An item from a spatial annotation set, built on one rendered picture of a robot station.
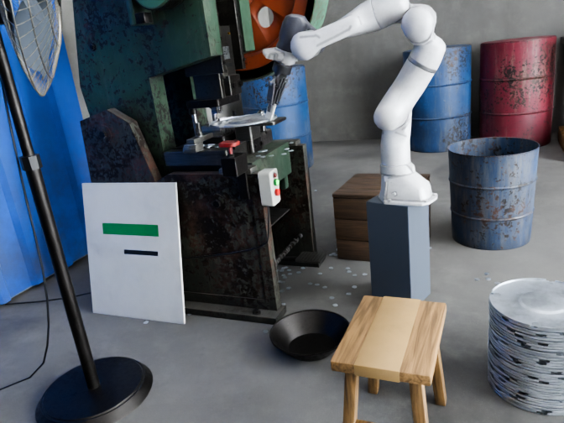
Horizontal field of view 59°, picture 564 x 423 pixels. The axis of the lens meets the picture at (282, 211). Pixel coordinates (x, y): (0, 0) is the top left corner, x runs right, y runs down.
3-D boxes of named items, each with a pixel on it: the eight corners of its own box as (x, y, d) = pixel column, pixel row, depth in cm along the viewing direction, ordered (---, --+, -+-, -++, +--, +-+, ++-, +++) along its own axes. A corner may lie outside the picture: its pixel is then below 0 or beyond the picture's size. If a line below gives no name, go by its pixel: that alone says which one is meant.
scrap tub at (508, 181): (533, 222, 271) (537, 135, 256) (537, 254, 235) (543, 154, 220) (451, 220, 288) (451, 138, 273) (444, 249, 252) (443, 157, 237)
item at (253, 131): (289, 146, 217) (286, 115, 212) (278, 154, 205) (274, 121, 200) (239, 148, 227) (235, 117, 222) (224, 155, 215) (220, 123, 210)
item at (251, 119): (249, 127, 194) (249, 125, 194) (195, 127, 210) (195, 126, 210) (289, 114, 216) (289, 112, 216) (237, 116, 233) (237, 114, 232)
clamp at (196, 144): (216, 143, 212) (212, 119, 209) (195, 153, 198) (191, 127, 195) (205, 143, 215) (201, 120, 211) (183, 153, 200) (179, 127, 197)
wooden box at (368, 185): (430, 236, 270) (430, 174, 259) (416, 265, 238) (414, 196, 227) (360, 231, 288) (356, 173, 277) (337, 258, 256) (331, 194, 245)
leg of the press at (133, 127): (287, 310, 213) (259, 96, 184) (276, 326, 203) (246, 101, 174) (117, 292, 249) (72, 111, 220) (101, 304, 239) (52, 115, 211)
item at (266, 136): (273, 140, 236) (271, 127, 234) (227, 165, 197) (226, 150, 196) (218, 143, 248) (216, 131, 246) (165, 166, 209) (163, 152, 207)
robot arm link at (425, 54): (436, 70, 181) (464, 24, 172) (432, 78, 167) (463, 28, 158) (389, 45, 183) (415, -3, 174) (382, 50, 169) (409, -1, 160)
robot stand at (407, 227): (430, 293, 212) (428, 192, 198) (411, 312, 200) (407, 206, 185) (392, 284, 224) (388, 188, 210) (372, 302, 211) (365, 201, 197)
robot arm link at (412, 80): (437, 71, 181) (428, 76, 165) (401, 129, 193) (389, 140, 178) (411, 56, 183) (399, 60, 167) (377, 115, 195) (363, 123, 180)
